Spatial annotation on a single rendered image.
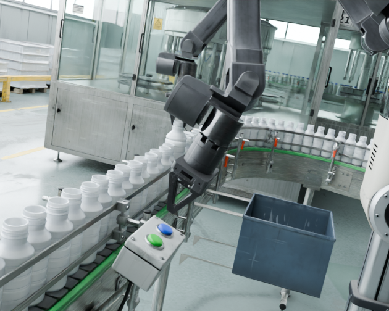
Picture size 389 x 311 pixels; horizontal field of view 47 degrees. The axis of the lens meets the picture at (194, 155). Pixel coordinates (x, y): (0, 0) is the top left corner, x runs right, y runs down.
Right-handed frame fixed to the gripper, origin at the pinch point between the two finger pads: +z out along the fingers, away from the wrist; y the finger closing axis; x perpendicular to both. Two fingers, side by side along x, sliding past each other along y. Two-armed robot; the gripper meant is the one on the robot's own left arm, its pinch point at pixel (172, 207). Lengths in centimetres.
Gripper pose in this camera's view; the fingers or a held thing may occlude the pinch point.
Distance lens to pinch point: 80.4
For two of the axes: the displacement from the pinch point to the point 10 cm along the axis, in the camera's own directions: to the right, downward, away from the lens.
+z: -5.0, 8.2, 2.7
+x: 8.3, 5.4, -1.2
